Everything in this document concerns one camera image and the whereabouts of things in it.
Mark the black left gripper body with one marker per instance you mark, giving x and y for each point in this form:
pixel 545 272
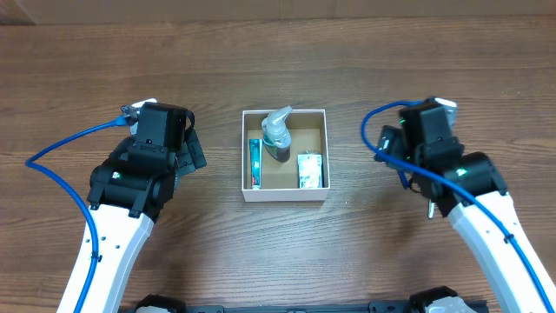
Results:
pixel 193 154

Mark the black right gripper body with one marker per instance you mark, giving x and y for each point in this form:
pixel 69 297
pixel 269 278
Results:
pixel 387 145

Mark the green white toothbrush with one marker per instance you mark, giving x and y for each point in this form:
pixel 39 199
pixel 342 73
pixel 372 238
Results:
pixel 431 209

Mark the red green toothpaste tube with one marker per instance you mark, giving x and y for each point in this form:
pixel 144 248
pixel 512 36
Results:
pixel 255 154

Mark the clear pump sanitizer bottle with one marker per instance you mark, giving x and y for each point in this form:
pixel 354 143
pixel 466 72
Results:
pixel 276 136

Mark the green white soap packet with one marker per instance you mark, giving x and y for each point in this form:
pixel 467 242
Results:
pixel 310 171

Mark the blue disposable razor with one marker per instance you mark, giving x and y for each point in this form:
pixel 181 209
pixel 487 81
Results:
pixel 405 182

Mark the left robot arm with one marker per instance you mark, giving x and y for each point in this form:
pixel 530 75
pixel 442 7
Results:
pixel 127 194

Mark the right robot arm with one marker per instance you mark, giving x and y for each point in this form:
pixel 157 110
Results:
pixel 470 192

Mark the white cardboard box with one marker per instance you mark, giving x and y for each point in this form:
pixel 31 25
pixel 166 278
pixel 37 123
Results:
pixel 280 181

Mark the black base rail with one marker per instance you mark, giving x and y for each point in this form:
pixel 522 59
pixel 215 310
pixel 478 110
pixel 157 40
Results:
pixel 439 299

